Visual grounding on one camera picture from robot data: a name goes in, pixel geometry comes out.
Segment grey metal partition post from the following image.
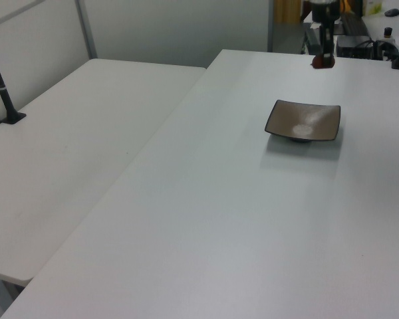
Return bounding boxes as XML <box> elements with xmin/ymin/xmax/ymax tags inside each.
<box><xmin>75</xmin><ymin>0</ymin><xmax>98</xmax><ymax>60</ymax></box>

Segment small round reddish-brown food item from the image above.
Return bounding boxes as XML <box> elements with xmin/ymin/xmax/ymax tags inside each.
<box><xmin>311</xmin><ymin>54</ymin><xmax>336</xmax><ymax>70</ymax></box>

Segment green and white box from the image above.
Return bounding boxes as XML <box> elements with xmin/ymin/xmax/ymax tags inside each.
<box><xmin>363</xmin><ymin>0</ymin><xmax>385</xmax><ymax>17</ymax></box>

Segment black keyboard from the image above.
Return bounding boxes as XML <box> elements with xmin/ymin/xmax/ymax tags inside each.
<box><xmin>340</xmin><ymin>13</ymin><xmax>370</xmax><ymax>36</ymax></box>

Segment black camera stand pole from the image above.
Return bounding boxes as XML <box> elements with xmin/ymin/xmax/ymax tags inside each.
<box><xmin>0</xmin><ymin>33</ymin><xmax>27</xmax><ymax>126</ymax></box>

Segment yellow cabinet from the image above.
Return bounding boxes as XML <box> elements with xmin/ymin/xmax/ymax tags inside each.
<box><xmin>273</xmin><ymin>0</ymin><xmax>302</xmax><ymax>24</ymax></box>

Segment square brown ceramic plate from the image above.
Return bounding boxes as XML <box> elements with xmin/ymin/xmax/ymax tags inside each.
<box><xmin>264</xmin><ymin>99</ymin><xmax>342</xmax><ymax>144</ymax></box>

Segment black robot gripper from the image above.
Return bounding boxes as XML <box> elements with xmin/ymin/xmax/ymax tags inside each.
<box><xmin>311</xmin><ymin>0</ymin><xmax>340</xmax><ymax>61</ymax></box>

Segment black power adapter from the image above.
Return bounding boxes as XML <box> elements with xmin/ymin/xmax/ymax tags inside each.
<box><xmin>305</xmin><ymin>29</ymin><xmax>321</xmax><ymax>54</ymax></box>

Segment black electronics box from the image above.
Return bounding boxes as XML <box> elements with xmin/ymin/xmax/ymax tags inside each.
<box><xmin>334</xmin><ymin>35</ymin><xmax>376</xmax><ymax>60</ymax></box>

